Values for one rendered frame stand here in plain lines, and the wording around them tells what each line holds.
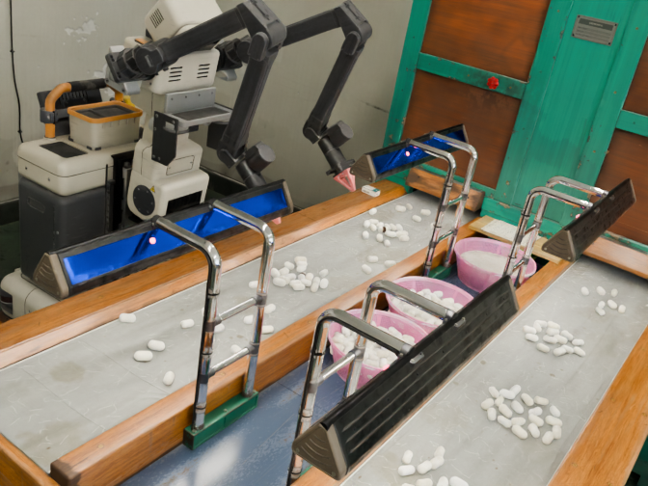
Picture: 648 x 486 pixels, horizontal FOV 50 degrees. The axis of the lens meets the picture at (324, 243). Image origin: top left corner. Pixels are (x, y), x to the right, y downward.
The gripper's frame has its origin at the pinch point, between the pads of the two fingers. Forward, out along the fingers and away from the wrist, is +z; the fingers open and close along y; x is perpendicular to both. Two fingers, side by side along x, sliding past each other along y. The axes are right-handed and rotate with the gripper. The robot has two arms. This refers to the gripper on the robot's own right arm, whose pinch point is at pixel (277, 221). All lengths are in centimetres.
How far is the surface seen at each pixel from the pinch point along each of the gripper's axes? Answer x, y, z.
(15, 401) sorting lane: 3, -88, 13
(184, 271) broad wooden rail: 10.9, -29.7, 1.2
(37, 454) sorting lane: -7, -93, 24
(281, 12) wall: 65, 159, -118
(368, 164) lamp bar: -30.8, 8.9, 1.1
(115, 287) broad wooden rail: 14, -49, -2
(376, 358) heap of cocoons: -23, -20, 45
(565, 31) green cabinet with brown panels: -70, 88, -9
